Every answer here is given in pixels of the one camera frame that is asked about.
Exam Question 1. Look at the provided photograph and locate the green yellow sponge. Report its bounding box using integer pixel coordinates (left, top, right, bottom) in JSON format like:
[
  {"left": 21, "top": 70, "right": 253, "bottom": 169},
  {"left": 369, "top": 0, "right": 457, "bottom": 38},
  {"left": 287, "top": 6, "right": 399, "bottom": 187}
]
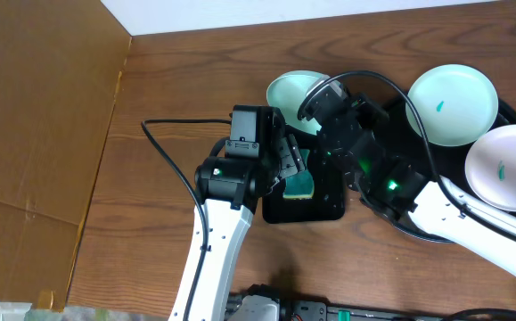
[{"left": 283, "top": 169, "right": 315, "bottom": 200}]

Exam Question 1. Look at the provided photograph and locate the mint green plate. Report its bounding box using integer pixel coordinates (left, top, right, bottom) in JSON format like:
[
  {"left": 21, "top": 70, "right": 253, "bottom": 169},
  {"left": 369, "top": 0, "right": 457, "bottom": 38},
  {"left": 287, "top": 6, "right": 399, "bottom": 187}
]
[
  {"left": 266, "top": 70, "right": 329, "bottom": 136},
  {"left": 408, "top": 64, "right": 499, "bottom": 147}
]

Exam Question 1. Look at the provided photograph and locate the white plate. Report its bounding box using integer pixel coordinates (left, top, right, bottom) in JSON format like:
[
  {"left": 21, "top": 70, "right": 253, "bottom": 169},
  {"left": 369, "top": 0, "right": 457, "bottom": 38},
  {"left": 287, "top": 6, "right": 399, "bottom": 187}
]
[{"left": 464, "top": 125, "right": 516, "bottom": 212}]

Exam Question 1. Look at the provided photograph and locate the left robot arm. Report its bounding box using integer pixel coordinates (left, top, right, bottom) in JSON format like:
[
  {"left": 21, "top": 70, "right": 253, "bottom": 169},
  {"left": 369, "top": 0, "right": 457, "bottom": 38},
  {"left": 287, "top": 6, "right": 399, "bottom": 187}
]
[{"left": 170, "top": 105, "right": 306, "bottom": 320}]

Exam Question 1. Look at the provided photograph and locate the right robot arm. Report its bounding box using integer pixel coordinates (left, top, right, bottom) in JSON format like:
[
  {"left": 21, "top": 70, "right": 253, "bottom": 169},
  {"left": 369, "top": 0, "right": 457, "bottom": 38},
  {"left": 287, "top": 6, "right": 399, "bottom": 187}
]
[{"left": 297, "top": 71, "right": 516, "bottom": 276}]

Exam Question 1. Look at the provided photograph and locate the black rectangular water tray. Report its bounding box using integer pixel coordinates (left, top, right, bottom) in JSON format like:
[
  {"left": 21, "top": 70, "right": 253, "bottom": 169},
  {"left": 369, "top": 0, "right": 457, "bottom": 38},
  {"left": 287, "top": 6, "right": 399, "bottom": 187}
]
[{"left": 261, "top": 124, "right": 347, "bottom": 225}]

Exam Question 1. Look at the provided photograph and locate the round black serving tray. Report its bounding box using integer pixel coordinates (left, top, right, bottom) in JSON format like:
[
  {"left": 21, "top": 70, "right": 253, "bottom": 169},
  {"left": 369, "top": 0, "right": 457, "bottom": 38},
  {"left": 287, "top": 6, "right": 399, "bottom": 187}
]
[{"left": 355, "top": 95, "right": 516, "bottom": 245}]

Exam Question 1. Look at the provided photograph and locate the brown cardboard panel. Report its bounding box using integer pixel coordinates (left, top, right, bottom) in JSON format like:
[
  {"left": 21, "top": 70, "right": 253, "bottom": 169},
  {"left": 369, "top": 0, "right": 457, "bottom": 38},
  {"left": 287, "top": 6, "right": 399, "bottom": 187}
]
[{"left": 0, "top": 0, "right": 131, "bottom": 310}]

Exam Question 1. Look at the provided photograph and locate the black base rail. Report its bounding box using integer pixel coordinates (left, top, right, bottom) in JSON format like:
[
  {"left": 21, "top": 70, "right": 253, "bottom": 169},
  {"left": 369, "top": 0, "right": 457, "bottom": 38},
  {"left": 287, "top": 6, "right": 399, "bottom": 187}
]
[{"left": 225, "top": 284, "right": 516, "bottom": 321}]

